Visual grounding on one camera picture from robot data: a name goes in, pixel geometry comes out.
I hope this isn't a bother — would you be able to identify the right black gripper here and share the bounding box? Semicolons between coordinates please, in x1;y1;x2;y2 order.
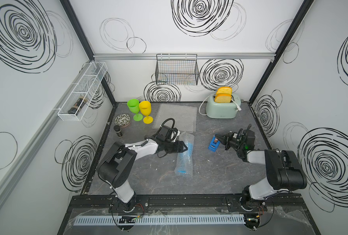
215;132;244;151

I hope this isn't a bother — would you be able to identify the blue plastic wine glass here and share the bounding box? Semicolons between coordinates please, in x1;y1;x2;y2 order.
175;142;194;177

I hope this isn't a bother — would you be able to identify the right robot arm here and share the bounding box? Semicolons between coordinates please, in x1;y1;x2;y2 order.
215;126;307;205

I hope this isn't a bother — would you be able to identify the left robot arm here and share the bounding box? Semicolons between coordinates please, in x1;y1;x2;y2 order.
97;126;188;204

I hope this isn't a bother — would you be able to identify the bubble wrap sheet stack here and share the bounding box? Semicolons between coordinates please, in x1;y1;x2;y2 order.
153;104;197;133

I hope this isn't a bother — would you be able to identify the yellow plastic wine glass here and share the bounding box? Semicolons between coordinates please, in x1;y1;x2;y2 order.
139;101;153;124

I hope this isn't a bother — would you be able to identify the green plastic wine glass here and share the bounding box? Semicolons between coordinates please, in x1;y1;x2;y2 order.
127;99;143;121

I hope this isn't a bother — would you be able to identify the blue tape dispenser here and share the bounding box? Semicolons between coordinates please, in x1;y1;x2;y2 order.
208;136;220;152

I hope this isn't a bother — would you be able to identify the mint green toaster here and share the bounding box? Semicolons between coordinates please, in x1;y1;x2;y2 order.
205;95;242;119

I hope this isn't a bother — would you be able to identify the front toast slice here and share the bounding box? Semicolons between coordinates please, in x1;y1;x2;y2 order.
214;94;232;103

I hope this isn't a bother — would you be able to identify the toast slice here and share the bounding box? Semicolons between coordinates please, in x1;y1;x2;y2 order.
216;87;233;96
214;94;232;103

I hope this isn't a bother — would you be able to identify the back toast slice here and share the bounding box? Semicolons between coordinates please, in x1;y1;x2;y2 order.
216;87;233;96

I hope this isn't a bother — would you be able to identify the patterned small bowl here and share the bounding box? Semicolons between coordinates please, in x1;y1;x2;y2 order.
114;114;131;128

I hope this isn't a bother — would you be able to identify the dark spice bottle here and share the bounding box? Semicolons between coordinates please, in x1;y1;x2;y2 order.
113;125;123;137

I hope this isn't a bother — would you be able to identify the dark bottle in shelf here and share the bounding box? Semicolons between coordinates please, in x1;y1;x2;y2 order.
67;97;87;115

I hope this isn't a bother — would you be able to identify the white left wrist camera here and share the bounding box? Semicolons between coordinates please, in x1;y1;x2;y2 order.
170;129;180;142

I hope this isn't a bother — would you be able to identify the white toaster cable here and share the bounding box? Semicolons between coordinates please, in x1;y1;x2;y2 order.
198;94;214;116

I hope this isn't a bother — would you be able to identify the white slotted cable duct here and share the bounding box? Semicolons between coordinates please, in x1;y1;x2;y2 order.
73;214;245;226

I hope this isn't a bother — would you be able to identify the black wire basket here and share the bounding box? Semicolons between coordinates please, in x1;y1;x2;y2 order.
155;53;199;86

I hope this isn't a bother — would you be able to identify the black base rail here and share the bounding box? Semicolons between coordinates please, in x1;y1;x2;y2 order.
66;193;306;213

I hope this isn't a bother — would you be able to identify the white wire shelf basket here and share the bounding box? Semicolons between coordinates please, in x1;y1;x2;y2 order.
58;61;107;121

